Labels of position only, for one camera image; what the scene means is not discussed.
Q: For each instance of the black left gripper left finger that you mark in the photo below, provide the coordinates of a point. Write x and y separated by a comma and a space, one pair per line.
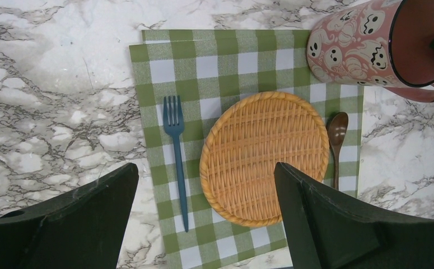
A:
82, 228

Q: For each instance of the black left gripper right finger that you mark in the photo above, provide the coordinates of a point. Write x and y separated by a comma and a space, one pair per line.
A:
326, 228

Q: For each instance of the brown handled utensil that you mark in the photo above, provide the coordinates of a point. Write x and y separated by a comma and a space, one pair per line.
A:
337, 129

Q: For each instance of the blue handled utensil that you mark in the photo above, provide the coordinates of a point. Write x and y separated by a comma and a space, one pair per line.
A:
174, 126

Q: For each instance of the orange woven plate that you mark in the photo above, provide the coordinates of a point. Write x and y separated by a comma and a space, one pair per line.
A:
242, 148

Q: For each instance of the green white checkered cloth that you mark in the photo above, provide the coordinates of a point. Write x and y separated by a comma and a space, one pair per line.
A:
211, 70

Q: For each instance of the pink ceramic mug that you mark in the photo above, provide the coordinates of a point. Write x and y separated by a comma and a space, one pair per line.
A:
377, 43

